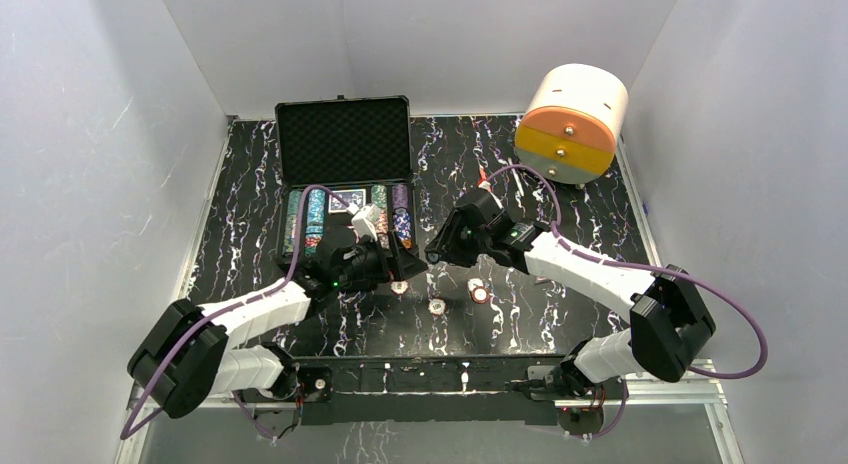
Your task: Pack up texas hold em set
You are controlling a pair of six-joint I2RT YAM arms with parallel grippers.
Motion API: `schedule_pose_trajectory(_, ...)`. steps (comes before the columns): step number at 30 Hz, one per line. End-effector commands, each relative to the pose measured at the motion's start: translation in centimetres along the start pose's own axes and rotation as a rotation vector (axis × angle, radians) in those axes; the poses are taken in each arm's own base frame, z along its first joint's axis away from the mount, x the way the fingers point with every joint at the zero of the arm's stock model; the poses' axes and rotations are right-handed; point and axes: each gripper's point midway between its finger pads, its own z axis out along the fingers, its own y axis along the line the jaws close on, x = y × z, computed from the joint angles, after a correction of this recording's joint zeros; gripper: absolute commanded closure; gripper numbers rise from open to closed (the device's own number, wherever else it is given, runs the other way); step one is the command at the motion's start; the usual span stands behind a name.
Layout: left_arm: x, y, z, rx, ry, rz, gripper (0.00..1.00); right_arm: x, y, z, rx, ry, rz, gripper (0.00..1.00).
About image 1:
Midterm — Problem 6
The blue white chip stack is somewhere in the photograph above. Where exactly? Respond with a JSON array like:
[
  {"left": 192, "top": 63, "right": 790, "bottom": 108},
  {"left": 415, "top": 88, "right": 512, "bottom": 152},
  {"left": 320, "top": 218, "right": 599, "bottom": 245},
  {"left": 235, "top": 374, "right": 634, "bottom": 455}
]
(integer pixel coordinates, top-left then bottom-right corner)
[{"left": 393, "top": 210, "right": 413, "bottom": 243}]

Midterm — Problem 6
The purple chip stack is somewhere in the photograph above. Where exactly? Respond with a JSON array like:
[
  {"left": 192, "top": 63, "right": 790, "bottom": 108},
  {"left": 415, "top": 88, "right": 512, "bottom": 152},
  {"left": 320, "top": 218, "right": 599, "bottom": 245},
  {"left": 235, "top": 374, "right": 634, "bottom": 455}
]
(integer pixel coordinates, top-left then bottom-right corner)
[{"left": 391, "top": 184, "right": 409, "bottom": 211}]

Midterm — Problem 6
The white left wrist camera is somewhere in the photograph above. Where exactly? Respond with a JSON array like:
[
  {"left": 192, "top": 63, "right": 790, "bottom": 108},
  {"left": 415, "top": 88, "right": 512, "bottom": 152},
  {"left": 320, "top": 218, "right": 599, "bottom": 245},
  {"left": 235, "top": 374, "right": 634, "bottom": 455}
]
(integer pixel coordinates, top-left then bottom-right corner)
[{"left": 351, "top": 203, "right": 380, "bottom": 241}]

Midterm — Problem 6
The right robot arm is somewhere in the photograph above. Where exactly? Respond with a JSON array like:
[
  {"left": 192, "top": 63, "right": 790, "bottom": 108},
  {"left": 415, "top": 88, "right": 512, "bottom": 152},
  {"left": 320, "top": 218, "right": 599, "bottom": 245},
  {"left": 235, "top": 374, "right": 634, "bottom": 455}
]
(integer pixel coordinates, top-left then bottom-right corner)
[{"left": 425, "top": 190, "right": 716, "bottom": 400}]

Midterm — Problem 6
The dark green chip stack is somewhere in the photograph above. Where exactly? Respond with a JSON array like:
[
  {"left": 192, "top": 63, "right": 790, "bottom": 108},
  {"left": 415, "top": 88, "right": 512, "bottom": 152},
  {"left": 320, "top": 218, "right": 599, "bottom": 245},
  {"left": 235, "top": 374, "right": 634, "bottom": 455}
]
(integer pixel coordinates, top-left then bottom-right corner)
[{"left": 282, "top": 190, "right": 303, "bottom": 255}]

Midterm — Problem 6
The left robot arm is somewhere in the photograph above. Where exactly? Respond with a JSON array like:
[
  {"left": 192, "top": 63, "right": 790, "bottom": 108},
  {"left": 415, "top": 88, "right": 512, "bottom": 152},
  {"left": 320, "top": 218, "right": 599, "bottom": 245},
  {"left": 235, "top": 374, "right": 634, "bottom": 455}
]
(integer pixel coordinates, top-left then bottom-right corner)
[{"left": 127, "top": 229, "right": 428, "bottom": 419}]

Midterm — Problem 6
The grey white 1 chip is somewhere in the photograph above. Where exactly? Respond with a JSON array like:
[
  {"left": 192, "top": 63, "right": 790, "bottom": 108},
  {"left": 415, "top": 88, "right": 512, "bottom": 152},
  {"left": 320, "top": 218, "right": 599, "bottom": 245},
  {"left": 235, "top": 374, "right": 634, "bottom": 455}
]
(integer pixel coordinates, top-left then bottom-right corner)
[{"left": 467, "top": 278, "right": 485, "bottom": 295}]

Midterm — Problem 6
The black poker set case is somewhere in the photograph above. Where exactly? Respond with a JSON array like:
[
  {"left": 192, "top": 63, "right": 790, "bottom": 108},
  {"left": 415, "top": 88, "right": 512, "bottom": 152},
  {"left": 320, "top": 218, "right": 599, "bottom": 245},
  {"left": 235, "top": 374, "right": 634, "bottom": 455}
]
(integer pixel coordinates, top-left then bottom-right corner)
[{"left": 275, "top": 96, "right": 421, "bottom": 269}]

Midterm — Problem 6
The red white 100 chip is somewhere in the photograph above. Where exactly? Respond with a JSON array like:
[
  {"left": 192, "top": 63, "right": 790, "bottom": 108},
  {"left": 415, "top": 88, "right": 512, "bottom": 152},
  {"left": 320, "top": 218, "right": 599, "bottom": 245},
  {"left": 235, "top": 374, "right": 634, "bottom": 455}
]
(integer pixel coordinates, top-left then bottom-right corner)
[
  {"left": 390, "top": 281, "right": 409, "bottom": 295},
  {"left": 428, "top": 298, "right": 446, "bottom": 316}
]

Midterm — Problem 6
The blue poker card deck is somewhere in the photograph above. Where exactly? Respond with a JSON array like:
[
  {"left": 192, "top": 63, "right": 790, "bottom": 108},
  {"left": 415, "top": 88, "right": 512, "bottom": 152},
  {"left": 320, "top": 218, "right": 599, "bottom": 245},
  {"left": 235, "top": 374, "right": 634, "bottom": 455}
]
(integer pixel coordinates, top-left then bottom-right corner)
[{"left": 328, "top": 188, "right": 367, "bottom": 214}]

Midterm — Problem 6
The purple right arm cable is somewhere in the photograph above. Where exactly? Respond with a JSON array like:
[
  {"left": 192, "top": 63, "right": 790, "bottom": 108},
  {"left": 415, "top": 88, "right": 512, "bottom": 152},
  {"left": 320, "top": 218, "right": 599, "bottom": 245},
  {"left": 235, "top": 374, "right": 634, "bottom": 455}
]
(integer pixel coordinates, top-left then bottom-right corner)
[{"left": 480, "top": 162, "right": 771, "bottom": 381}]

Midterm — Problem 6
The orange blue chip stack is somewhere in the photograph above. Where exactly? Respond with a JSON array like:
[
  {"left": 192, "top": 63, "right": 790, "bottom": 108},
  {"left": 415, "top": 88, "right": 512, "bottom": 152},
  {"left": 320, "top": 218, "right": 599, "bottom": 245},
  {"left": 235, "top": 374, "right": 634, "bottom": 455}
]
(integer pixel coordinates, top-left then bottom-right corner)
[{"left": 375, "top": 211, "right": 388, "bottom": 247}]

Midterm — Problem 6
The red 5 chip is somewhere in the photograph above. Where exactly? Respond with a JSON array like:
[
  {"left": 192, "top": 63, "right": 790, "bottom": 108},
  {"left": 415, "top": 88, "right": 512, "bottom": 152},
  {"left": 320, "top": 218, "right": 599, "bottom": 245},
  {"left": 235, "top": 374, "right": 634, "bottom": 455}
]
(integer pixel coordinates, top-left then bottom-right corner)
[{"left": 470, "top": 286, "right": 491, "bottom": 304}]

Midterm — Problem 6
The light blue chip stack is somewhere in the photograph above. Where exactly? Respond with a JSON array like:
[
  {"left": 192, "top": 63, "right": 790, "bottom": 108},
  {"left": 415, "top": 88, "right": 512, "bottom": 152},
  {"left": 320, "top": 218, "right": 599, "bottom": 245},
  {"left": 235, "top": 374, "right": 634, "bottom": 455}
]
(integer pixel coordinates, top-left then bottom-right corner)
[{"left": 304, "top": 189, "right": 326, "bottom": 253}]

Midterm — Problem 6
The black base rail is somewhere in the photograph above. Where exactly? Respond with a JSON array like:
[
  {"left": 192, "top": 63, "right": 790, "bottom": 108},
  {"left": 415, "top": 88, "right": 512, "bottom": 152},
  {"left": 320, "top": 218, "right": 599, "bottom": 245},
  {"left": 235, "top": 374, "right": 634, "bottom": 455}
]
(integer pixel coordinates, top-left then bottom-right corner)
[{"left": 132, "top": 354, "right": 730, "bottom": 436}]

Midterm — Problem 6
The round drawer cabinet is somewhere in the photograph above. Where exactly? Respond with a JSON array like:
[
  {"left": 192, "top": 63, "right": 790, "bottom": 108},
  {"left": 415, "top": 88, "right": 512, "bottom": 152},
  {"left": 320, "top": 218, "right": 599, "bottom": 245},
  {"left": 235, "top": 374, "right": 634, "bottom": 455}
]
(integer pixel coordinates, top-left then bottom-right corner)
[{"left": 514, "top": 63, "right": 629, "bottom": 188}]

